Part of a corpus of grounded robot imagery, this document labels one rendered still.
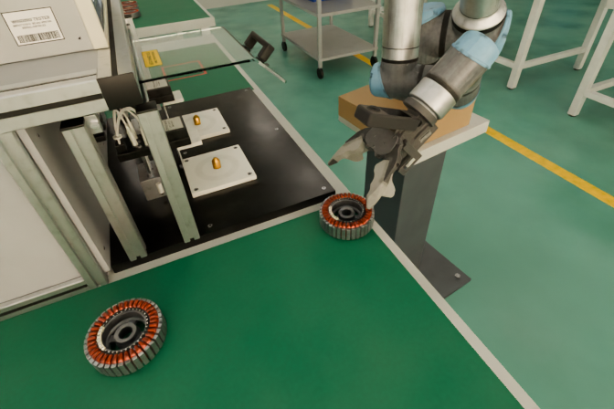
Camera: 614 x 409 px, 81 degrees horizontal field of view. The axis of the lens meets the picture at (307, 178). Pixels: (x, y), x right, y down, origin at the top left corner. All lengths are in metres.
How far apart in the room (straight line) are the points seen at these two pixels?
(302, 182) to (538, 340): 1.12
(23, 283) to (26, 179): 0.21
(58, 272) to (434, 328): 0.63
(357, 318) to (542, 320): 1.15
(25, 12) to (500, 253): 1.77
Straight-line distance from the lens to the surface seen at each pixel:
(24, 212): 0.68
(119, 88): 0.56
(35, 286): 0.79
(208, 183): 0.86
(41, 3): 0.68
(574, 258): 1.98
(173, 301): 0.70
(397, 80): 0.80
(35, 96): 0.57
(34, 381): 0.72
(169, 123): 0.83
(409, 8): 0.77
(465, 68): 0.69
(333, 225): 0.71
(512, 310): 1.67
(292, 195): 0.80
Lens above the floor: 1.29
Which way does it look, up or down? 38 degrees down
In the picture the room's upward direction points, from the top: 3 degrees counter-clockwise
